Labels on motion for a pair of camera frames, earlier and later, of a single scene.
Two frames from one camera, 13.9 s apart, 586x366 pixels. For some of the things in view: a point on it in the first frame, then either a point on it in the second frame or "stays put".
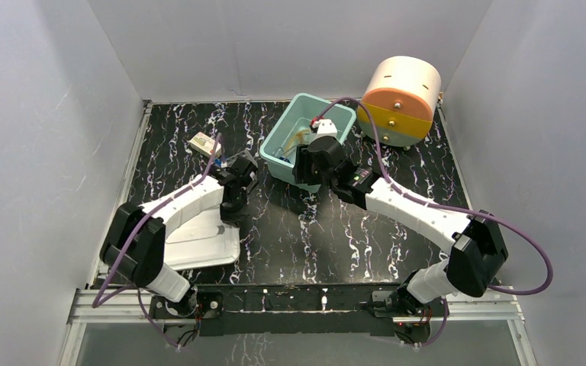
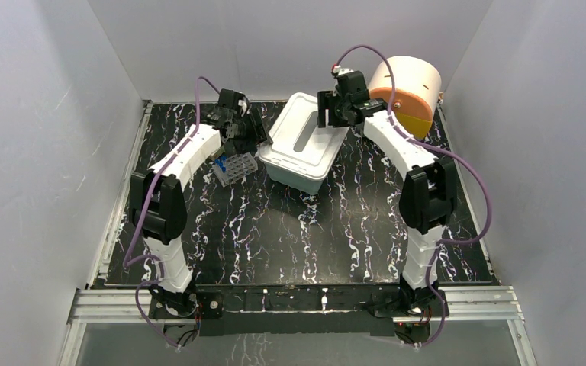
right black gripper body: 306,171 -> 338,114
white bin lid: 206,239 -> 300,146
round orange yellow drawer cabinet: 401,93 stays put
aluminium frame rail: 101,306 stays put
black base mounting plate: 305,309 stays put
